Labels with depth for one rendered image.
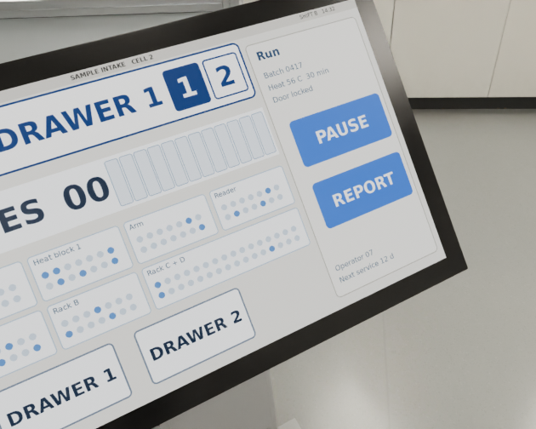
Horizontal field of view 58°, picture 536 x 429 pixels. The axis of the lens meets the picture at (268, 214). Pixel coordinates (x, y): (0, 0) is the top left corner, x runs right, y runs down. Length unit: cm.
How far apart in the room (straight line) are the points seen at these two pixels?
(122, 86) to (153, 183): 8
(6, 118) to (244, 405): 47
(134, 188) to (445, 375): 132
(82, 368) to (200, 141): 20
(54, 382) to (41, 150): 18
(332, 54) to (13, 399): 39
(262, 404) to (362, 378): 85
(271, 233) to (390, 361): 120
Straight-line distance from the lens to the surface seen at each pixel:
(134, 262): 41
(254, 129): 44
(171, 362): 42
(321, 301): 45
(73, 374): 42
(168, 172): 42
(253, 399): 71
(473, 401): 158
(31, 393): 43
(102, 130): 42
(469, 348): 168
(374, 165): 48
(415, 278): 50
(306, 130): 45
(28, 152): 42
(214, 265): 42
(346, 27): 50
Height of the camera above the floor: 134
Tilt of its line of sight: 41 degrees down
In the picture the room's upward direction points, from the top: 6 degrees counter-clockwise
